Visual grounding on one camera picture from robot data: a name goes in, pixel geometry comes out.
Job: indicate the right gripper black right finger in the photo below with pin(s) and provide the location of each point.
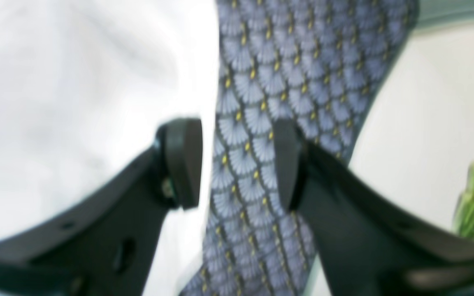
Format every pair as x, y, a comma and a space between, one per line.
367, 246

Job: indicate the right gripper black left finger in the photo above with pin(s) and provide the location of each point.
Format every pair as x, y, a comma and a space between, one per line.
104, 246

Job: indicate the white printed T-shirt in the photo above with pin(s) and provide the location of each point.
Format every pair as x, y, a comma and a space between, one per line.
84, 85

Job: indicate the fan-patterned grey tablecloth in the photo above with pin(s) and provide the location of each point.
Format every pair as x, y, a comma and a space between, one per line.
319, 63

